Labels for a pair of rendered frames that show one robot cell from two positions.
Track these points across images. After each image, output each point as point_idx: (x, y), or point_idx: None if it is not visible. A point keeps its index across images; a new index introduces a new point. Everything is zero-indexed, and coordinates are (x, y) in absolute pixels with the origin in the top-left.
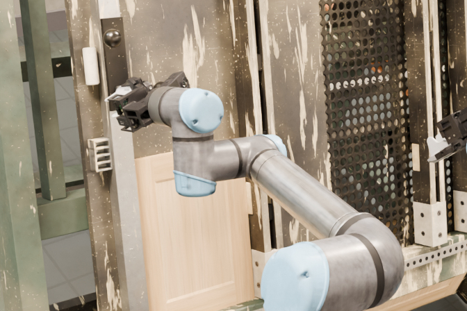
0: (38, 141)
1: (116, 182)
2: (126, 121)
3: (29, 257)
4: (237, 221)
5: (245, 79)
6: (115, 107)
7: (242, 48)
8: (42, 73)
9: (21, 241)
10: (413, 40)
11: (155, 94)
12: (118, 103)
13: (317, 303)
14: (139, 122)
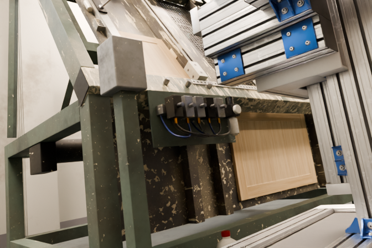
0: None
1: (108, 28)
2: None
3: (71, 31)
4: (171, 58)
5: (153, 21)
6: (100, 10)
7: (148, 16)
8: (69, 13)
9: (66, 26)
10: None
11: None
12: None
13: None
14: None
